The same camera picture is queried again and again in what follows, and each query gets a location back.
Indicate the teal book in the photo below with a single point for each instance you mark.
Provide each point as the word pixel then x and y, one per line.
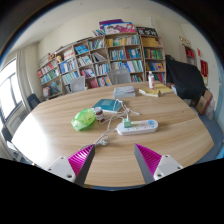
pixel 106 104

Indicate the grey mesh chair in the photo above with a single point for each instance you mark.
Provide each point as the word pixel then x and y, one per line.
pixel 77 84
pixel 119 76

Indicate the window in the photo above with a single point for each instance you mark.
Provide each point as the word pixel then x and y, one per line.
pixel 8 90

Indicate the yellow book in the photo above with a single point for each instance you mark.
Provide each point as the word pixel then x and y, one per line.
pixel 164 88
pixel 148 92

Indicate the red wall banner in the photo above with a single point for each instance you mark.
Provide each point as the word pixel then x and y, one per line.
pixel 204 68

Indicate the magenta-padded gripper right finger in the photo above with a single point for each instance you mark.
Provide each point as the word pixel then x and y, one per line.
pixel 163 165

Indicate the green charger block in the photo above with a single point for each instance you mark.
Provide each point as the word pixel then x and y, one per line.
pixel 126 123

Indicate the green plastic bag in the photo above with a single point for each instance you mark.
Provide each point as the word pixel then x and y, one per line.
pixel 83 118

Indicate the dark office chair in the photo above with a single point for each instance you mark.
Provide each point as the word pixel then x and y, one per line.
pixel 33 100

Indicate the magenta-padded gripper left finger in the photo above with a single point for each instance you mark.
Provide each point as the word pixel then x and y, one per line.
pixel 65 166

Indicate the wooden bookshelf unit with books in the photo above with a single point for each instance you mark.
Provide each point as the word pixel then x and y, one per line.
pixel 100 60

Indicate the cardboard box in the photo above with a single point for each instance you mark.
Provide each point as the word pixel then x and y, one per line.
pixel 204 101

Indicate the white power strip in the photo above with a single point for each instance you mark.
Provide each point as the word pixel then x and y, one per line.
pixel 141 127

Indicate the clear bottle with red label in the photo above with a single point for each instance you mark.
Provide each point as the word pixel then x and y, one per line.
pixel 151 80

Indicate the small wooden wall shelf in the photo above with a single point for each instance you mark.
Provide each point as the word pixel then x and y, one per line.
pixel 189 53

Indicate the grey book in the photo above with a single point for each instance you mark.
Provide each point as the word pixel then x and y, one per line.
pixel 124 92

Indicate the black cloth cover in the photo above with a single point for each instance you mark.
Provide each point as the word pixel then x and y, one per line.
pixel 185 78

